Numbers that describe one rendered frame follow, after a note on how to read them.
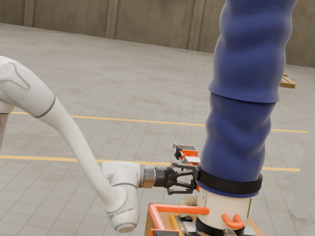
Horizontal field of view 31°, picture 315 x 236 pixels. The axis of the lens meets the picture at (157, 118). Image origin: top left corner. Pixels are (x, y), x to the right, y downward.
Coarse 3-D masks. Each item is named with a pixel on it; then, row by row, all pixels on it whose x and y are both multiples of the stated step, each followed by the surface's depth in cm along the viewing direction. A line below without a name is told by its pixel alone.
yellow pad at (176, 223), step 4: (172, 216) 210; (176, 216) 209; (192, 216) 211; (172, 220) 207; (176, 220) 206; (180, 220) 206; (184, 220) 207; (188, 220) 202; (192, 220) 203; (172, 224) 205; (176, 224) 204; (180, 224) 203; (176, 228) 201; (180, 228) 200; (180, 232) 198; (184, 232) 197
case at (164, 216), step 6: (150, 204) 223; (168, 204) 226; (174, 204) 227; (150, 216) 219; (162, 216) 213; (168, 216) 214; (150, 222) 218; (168, 222) 209; (246, 222) 219; (252, 222) 220; (150, 228) 217; (168, 228) 204; (252, 228) 214; (258, 228) 215; (144, 234) 227; (258, 234) 210
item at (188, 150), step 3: (180, 147) 252; (183, 147) 252; (186, 147) 253; (189, 147) 253; (192, 147) 254; (183, 150) 249; (186, 150) 249; (189, 150) 249; (192, 150) 250; (195, 150) 250; (186, 153) 249; (189, 153) 249; (192, 153) 250; (195, 153) 250; (180, 156) 250; (195, 156) 250
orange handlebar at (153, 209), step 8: (152, 208) 184; (160, 208) 187; (168, 208) 187; (176, 208) 188; (184, 208) 188; (192, 208) 189; (200, 208) 189; (152, 216) 180; (224, 216) 186; (160, 224) 172; (232, 224) 181; (240, 224) 182
